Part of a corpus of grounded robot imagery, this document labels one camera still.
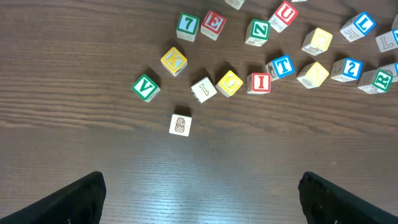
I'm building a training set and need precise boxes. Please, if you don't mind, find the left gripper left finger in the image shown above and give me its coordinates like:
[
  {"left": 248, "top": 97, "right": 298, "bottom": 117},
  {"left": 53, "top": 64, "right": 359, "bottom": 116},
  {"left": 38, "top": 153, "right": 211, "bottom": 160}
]
[{"left": 1, "top": 171, "right": 106, "bottom": 224}]

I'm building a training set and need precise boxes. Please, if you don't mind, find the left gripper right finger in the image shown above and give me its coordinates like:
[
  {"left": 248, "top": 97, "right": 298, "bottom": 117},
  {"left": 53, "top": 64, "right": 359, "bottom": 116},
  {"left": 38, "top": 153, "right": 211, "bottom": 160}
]
[{"left": 298, "top": 172, "right": 397, "bottom": 224}]

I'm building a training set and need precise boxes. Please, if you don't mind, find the blue 2 block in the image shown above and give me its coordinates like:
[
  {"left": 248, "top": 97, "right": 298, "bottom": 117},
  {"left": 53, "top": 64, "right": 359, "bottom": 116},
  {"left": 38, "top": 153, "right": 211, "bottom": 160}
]
[{"left": 330, "top": 57, "right": 363, "bottom": 82}]

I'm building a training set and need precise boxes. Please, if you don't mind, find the red I block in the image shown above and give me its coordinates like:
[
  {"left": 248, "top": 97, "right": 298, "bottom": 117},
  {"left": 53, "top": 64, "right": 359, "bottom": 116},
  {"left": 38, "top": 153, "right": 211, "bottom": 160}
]
[{"left": 246, "top": 73, "right": 271, "bottom": 95}]

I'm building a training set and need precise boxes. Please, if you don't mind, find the pineapple picture block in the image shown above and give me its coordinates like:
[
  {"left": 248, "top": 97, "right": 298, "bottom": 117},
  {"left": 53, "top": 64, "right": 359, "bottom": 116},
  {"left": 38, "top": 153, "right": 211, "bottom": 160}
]
[{"left": 169, "top": 114, "right": 192, "bottom": 137}]

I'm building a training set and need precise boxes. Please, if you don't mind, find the yellow S block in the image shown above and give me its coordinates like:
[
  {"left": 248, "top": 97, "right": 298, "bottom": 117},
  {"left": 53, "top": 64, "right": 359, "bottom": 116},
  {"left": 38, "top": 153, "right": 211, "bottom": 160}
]
[{"left": 297, "top": 62, "right": 329, "bottom": 89}]

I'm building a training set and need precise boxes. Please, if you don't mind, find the green V block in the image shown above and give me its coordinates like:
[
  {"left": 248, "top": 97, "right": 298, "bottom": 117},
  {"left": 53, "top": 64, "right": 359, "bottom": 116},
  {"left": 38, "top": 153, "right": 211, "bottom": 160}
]
[{"left": 131, "top": 74, "right": 160, "bottom": 102}]

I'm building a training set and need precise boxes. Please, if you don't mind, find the green R block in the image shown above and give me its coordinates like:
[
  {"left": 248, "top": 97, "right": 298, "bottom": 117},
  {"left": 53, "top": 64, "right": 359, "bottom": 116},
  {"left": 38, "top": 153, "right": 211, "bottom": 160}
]
[{"left": 357, "top": 69, "right": 393, "bottom": 94}]

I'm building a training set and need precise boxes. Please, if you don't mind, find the blue T block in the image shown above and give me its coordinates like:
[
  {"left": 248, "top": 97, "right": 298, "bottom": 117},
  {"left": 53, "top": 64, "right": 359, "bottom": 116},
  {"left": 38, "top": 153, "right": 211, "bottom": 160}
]
[{"left": 265, "top": 55, "right": 295, "bottom": 81}]

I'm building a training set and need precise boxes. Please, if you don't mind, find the yellow O block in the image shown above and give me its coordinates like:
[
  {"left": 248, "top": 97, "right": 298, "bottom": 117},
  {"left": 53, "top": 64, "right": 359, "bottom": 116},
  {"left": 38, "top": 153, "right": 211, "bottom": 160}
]
[{"left": 215, "top": 70, "right": 244, "bottom": 98}]

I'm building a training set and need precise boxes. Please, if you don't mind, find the yellow C block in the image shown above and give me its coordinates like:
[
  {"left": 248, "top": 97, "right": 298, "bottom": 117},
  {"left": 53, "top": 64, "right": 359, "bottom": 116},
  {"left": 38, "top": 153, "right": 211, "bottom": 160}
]
[{"left": 302, "top": 28, "right": 333, "bottom": 56}]

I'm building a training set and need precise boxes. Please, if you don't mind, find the plain I engraved block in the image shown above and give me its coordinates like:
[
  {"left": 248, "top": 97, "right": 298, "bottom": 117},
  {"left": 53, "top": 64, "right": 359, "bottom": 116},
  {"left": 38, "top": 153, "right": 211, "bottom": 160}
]
[{"left": 191, "top": 77, "right": 217, "bottom": 103}]

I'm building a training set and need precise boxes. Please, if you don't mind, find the yellow K block left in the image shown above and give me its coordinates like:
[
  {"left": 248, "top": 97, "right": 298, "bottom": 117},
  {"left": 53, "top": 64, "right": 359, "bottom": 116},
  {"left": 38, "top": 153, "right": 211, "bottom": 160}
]
[{"left": 160, "top": 47, "right": 188, "bottom": 77}]

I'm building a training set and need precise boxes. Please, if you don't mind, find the blue P block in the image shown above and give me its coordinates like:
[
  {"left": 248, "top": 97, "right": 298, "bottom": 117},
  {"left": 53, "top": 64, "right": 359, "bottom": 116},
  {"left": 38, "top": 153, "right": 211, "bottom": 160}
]
[{"left": 375, "top": 29, "right": 397, "bottom": 52}]

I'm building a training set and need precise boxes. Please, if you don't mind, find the blue L block upper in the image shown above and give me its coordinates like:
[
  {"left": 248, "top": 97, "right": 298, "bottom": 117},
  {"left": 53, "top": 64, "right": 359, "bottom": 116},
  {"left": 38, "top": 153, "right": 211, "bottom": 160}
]
[{"left": 340, "top": 11, "right": 376, "bottom": 42}]

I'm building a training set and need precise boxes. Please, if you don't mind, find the green Z block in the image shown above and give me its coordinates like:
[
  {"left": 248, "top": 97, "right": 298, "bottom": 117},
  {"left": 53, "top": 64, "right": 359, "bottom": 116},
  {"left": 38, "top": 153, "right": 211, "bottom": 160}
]
[{"left": 245, "top": 19, "right": 271, "bottom": 47}]

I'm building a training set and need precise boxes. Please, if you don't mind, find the red U block left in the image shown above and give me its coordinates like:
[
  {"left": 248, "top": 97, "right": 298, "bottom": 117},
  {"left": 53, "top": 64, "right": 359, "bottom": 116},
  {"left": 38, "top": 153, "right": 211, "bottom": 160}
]
[{"left": 268, "top": 1, "right": 299, "bottom": 33}]

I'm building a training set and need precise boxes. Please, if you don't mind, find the green 7 block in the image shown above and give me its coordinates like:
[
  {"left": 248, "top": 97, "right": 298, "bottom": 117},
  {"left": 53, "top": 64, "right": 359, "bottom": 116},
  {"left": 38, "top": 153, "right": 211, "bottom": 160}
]
[{"left": 176, "top": 12, "right": 200, "bottom": 42}]

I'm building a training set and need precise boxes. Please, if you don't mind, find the red E block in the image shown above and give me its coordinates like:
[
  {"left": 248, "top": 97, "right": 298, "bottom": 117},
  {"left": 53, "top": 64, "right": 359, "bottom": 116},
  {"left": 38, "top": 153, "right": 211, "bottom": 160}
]
[{"left": 200, "top": 10, "right": 226, "bottom": 40}]

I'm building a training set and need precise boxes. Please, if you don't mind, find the green J block top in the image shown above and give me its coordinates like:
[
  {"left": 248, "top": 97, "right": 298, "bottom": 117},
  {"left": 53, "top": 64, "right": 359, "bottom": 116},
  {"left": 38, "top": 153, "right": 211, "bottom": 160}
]
[{"left": 225, "top": 0, "right": 246, "bottom": 10}]

